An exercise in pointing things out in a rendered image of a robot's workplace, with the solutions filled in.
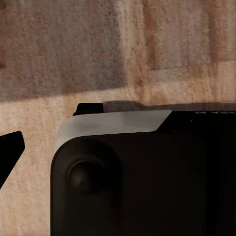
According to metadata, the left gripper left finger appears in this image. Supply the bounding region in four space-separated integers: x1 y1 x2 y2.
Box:
0 131 25 189

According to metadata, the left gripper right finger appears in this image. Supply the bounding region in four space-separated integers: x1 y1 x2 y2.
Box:
221 130 236 169

